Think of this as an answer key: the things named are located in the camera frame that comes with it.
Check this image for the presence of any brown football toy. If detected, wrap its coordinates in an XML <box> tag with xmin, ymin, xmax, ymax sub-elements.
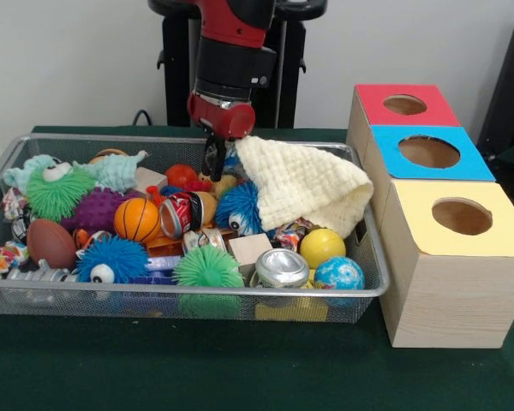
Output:
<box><xmin>26</xmin><ymin>218</ymin><xmax>77</xmax><ymax>270</ymax></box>

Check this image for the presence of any orange basketball toy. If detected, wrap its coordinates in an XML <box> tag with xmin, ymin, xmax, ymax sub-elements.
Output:
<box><xmin>114</xmin><ymin>197</ymin><xmax>163</xmax><ymax>243</ymax></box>

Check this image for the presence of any dark green tablecloth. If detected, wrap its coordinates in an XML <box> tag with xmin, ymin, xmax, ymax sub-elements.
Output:
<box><xmin>0</xmin><ymin>124</ymin><xmax>514</xmax><ymax>411</ymax></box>

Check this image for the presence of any cream waffle cloth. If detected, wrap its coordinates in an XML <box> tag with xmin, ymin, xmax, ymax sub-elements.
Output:
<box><xmin>234</xmin><ymin>135</ymin><xmax>374</xmax><ymax>239</ymax></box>

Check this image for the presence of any shallow wire mesh bin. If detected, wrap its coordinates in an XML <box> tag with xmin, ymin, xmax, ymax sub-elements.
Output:
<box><xmin>0</xmin><ymin>132</ymin><xmax>390</xmax><ymax>325</ymax></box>

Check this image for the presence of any crushed silver can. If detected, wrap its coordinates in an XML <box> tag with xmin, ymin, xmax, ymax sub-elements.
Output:
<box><xmin>254</xmin><ymin>248</ymin><xmax>310</xmax><ymax>289</ymax></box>

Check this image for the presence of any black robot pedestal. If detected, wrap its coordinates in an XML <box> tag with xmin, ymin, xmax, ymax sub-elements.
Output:
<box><xmin>147</xmin><ymin>0</ymin><xmax>329</xmax><ymax>128</ymax></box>

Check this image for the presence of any blue globe ball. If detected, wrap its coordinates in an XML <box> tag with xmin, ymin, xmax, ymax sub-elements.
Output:
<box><xmin>314</xmin><ymin>256</ymin><xmax>366</xmax><ymax>291</ymax></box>

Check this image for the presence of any yellow ball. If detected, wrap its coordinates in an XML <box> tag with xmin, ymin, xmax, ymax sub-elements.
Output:
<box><xmin>299</xmin><ymin>228</ymin><xmax>347</xmax><ymax>270</ymax></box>

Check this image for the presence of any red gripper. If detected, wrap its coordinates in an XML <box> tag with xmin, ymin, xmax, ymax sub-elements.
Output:
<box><xmin>187</xmin><ymin>92</ymin><xmax>257</xmax><ymax>183</ymax></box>

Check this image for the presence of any green spiky ball with eyes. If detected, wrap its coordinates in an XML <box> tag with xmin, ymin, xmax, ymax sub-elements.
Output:
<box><xmin>27</xmin><ymin>160</ymin><xmax>98</xmax><ymax>223</ymax></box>

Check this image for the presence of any black panel on stand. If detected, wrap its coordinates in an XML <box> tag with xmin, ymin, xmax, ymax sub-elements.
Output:
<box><xmin>475</xmin><ymin>6</ymin><xmax>514</xmax><ymax>149</ymax></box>

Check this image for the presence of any purple spiky ball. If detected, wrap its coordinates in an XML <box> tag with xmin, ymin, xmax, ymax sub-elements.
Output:
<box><xmin>59</xmin><ymin>187</ymin><xmax>128</xmax><ymax>235</ymax></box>

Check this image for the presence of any black looped cable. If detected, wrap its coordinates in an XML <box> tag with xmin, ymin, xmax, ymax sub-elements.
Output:
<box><xmin>131</xmin><ymin>109</ymin><xmax>155</xmax><ymax>127</ymax></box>

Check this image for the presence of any blue spiky ball with eye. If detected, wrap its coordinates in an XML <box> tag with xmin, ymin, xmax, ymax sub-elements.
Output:
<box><xmin>75</xmin><ymin>234</ymin><xmax>151</xmax><ymax>284</ymax></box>

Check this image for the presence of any crushed clear plastic bottle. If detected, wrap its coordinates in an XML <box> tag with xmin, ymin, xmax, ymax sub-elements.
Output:
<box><xmin>223</xmin><ymin>143</ymin><xmax>243</xmax><ymax>176</ymax></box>

